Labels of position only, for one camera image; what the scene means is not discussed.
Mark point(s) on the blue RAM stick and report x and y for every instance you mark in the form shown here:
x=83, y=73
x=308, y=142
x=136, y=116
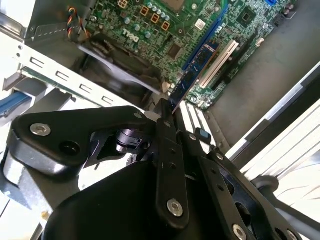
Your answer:
x=195, y=67

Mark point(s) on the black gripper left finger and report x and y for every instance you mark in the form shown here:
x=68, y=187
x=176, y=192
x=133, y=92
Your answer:
x=75, y=125

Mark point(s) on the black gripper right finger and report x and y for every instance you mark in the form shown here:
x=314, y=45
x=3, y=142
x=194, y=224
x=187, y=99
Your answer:
x=225, y=190

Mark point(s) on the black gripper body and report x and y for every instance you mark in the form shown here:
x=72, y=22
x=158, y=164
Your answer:
x=112, y=212

